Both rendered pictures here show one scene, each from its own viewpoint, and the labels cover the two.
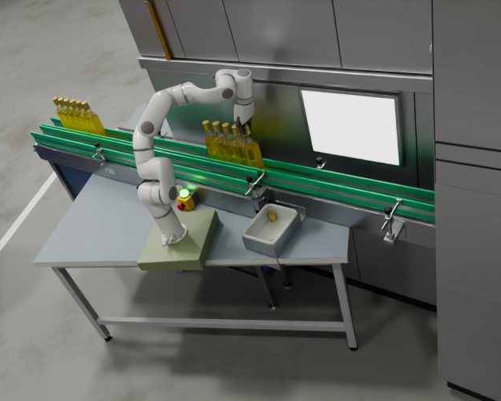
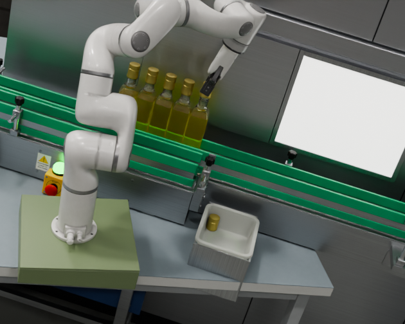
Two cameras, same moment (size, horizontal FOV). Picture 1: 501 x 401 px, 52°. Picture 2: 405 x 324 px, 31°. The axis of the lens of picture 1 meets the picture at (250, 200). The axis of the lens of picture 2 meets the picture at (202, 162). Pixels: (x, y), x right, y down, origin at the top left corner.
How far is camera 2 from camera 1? 1.38 m
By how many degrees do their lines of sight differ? 36
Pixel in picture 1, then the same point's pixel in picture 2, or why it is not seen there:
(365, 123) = (373, 117)
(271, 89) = (256, 44)
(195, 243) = (120, 246)
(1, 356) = not seen: outside the picture
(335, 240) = (308, 265)
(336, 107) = (343, 89)
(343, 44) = (390, 12)
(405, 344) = not seen: outside the picture
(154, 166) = (122, 106)
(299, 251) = (268, 275)
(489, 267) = not seen: outside the picture
